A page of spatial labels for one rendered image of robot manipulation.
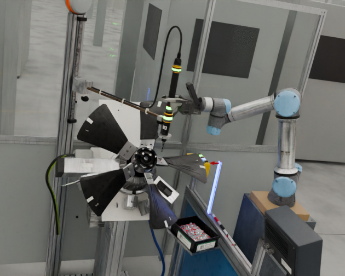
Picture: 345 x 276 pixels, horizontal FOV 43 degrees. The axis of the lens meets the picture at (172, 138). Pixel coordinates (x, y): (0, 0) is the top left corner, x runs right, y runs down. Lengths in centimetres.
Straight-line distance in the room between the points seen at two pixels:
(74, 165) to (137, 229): 120
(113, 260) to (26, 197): 78
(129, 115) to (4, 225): 118
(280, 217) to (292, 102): 57
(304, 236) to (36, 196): 186
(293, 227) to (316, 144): 451
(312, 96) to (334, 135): 71
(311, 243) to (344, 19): 446
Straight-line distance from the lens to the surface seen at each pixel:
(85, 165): 228
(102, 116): 223
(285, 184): 226
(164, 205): 226
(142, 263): 352
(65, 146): 276
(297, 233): 182
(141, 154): 219
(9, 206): 310
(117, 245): 259
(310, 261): 184
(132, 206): 232
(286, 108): 215
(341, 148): 655
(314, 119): 614
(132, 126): 253
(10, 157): 293
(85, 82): 253
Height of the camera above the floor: 209
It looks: 20 degrees down
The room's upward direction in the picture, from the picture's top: 10 degrees clockwise
